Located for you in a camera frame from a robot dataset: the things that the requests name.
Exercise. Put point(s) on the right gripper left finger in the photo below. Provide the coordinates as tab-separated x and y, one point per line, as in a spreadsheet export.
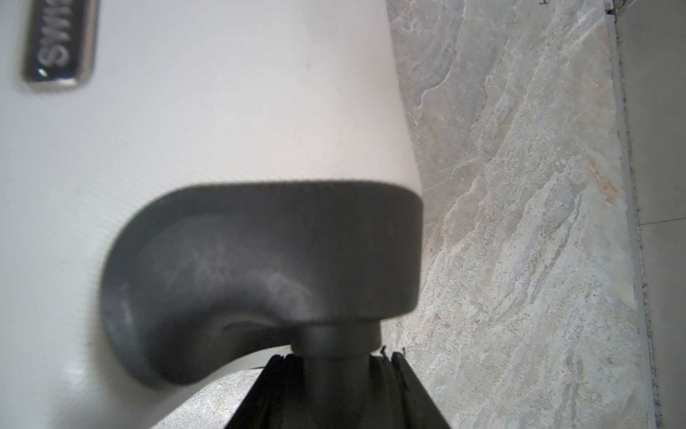
276	399

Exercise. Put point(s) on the black and white suitcase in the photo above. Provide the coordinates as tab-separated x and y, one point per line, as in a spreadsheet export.
185	187

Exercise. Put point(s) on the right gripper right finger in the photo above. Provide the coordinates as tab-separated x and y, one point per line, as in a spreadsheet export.
398	398

